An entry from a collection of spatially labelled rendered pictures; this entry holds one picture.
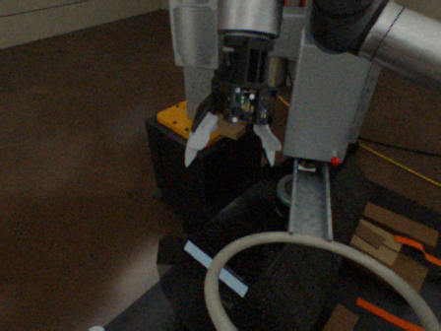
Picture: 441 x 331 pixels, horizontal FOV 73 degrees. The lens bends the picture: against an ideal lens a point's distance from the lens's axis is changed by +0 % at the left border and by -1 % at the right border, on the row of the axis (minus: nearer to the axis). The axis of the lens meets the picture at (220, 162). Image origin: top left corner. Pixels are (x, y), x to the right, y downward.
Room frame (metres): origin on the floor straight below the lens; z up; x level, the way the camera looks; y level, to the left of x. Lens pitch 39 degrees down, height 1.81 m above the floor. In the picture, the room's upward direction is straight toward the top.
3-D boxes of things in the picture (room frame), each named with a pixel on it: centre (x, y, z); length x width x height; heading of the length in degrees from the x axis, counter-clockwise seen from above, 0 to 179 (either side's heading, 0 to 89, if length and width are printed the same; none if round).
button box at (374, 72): (0.88, -0.46, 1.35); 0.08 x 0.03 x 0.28; 166
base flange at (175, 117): (1.78, 0.11, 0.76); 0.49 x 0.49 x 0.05; 46
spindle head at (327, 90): (1.05, -0.38, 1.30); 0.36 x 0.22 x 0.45; 166
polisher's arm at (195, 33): (1.73, -0.09, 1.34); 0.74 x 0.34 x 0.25; 75
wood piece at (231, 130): (1.57, -0.04, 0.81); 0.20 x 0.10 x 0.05; 54
